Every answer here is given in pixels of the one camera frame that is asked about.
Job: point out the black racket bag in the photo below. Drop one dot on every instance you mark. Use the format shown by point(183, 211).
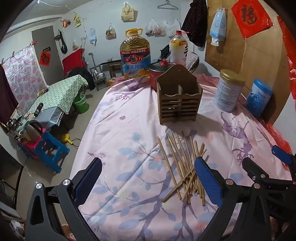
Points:
point(62, 45)

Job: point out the wooden slatted chopstick holder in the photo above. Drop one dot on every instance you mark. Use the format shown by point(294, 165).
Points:
point(179, 104)

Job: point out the orange hanging toy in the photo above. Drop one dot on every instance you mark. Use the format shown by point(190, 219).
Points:
point(66, 23)

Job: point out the pink floral tablecloth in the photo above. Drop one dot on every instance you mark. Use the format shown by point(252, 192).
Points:
point(129, 120)

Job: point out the yellow hair dryer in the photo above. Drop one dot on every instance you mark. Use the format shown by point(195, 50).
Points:
point(65, 138)

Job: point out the yellow hanging bag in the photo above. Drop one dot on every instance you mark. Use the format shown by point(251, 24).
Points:
point(77, 20)

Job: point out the red plastic bag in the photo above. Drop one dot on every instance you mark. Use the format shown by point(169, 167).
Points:
point(277, 136)

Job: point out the clear plastic bag with food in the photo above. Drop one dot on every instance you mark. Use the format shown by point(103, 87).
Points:
point(155, 29)

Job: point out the small plastic snack bag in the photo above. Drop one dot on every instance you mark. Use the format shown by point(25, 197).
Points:
point(110, 32)

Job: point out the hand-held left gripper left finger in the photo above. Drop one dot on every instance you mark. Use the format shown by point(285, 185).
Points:
point(89, 178)

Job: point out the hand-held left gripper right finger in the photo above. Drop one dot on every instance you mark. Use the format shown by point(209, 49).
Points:
point(208, 183)

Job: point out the beige tote bag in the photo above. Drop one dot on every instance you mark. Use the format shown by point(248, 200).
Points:
point(128, 14)

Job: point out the green bucket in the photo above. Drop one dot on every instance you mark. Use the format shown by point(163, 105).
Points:
point(81, 104)

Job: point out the blue plastic stool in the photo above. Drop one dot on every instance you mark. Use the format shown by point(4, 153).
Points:
point(52, 150)

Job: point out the gold lid milk powder can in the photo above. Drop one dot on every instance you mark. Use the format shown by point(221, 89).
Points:
point(227, 92)

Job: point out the red paper square on door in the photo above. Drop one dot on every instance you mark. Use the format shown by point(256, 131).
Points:
point(44, 58)

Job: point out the pink floral plastic sheet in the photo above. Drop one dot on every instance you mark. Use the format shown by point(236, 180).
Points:
point(23, 76)

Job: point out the small blue white bag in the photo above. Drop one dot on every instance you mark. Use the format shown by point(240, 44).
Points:
point(92, 36)

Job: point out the grey door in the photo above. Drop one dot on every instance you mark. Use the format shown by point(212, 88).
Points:
point(46, 37)

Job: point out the dark dotted hanging garment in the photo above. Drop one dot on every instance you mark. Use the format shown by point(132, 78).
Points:
point(195, 23)

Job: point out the white mug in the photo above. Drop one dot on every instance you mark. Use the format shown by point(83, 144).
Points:
point(100, 76)

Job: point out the dark red hanging cloth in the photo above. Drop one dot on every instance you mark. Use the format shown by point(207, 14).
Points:
point(7, 97)

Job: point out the blue lidded can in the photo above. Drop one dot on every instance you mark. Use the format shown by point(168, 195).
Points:
point(259, 97)

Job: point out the white drink bottle red cap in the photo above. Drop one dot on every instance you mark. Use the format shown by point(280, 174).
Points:
point(178, 51)

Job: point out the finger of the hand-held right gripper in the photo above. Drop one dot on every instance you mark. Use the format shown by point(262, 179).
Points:
point(281, 154)
point(251, 166)

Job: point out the green patterned tablecloth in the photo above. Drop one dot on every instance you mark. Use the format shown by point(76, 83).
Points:
point(60, 92)

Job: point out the red pot with lid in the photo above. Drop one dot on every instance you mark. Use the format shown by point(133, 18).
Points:
point(155, 77)

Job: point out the large wooden board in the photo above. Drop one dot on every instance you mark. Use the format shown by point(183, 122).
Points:
point(261, 60)

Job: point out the chair with floral cushion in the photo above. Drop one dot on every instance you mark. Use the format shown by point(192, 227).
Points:
point(192, 60)

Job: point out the silver fringed cloth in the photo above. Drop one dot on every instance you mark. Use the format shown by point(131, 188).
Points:
point(49, 117)

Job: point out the black remote control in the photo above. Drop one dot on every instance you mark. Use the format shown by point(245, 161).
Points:
point(38, 107)

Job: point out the red paper wall decoration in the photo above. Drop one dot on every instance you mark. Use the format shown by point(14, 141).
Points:
point(251, 16)

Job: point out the large cooking oil bottle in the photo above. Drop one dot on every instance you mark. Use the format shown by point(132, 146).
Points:
point(135, 58)

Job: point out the blue and white hanging bag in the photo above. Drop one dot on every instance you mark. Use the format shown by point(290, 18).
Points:
point(218, 25)

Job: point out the metal kettle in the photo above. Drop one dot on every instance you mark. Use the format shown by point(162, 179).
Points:
point(30, 132)

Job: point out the group of wooden chopsticks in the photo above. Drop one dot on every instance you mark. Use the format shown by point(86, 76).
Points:
point(187, 178)

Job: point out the black jacket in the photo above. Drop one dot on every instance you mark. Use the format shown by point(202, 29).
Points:
point(83, 76)

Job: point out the white plastic bag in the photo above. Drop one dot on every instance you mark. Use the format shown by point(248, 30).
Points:
point(173, 29)

